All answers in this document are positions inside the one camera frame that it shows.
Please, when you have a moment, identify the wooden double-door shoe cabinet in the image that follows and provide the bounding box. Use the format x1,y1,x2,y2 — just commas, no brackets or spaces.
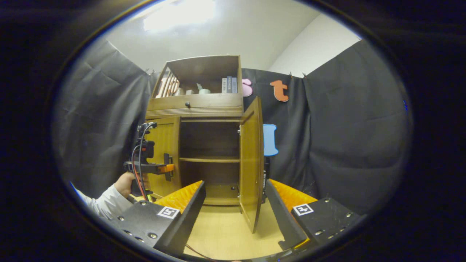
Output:
145,55,264,233

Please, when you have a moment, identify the black door handle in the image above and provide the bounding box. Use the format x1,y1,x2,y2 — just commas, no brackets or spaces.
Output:
164,153,173,182

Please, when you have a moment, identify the red cable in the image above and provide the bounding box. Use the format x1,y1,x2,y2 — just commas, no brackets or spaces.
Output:
131,145,149,201

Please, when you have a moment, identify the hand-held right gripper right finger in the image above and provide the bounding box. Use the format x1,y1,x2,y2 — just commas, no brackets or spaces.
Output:
264,178,362,251

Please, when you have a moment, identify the wooden inner shelf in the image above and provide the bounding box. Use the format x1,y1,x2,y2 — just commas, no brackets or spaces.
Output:
179,156,241,163

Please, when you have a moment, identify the wooden drawer with black knob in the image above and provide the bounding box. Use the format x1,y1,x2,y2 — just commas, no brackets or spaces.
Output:
146,94,244,120

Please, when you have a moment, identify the black backdrop cloth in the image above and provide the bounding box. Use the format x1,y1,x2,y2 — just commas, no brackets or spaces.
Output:
55,38,412,215

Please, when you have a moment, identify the black cable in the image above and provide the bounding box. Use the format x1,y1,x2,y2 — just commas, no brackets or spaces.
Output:
138,126,148,199

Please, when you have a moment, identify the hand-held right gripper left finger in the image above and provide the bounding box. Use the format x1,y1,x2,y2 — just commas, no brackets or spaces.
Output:
108,180,206,256

